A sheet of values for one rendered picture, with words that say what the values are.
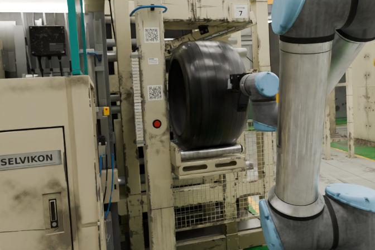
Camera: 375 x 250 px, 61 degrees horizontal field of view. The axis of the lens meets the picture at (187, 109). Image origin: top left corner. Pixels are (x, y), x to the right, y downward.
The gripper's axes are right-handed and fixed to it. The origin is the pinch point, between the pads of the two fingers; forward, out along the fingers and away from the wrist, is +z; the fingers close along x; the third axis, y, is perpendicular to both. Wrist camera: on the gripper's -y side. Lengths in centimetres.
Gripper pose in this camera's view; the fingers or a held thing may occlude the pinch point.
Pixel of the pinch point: (230, 90)
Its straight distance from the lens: 151.5
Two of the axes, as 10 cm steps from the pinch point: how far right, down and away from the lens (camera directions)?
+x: -9.6, 0.7, -2.6
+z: -2.6, -0.4, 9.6
